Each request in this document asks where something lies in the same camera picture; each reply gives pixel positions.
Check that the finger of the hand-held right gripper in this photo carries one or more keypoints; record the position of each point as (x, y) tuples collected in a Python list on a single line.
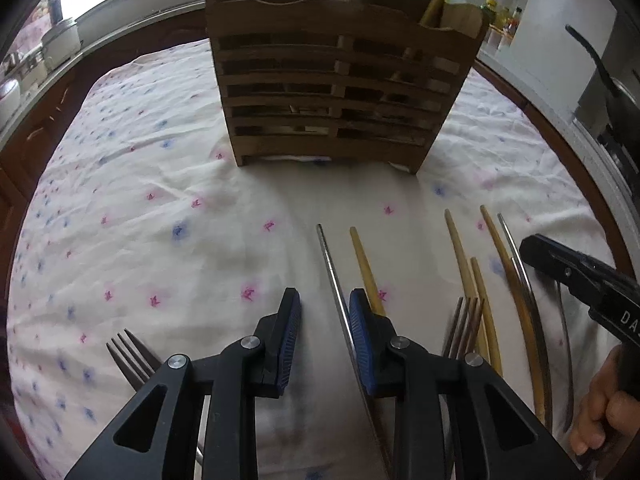
[(550, 260)]

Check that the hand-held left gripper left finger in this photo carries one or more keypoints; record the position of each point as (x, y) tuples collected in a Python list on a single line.
[(291, 332)]

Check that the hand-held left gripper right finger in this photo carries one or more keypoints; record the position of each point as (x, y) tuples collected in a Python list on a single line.
[(361, 345)]

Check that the metal chopstick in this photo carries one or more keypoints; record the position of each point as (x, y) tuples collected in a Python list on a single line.
[(516, 257), (330, 270), (565, 360)]

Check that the wooden slatted utensil holder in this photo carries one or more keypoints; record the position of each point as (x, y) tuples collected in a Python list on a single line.
[(325, 85)]

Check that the person's right hand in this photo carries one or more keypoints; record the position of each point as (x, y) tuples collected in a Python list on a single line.
[(595, 405)]

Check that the metal fork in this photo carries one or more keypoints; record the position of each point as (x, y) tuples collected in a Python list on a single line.
[(462, 325), (132, 365)]

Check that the white floral tablecloth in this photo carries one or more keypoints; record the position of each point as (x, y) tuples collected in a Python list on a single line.
[(175, 185)]

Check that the orange sauce bottle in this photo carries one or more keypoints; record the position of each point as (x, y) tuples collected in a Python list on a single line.
[(516, 21)]

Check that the large white electric cooker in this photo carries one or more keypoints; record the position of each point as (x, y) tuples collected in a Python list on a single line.
[(62, 42)]

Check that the steel pot with lid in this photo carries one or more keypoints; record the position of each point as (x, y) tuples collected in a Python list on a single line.
[(25, 62)]

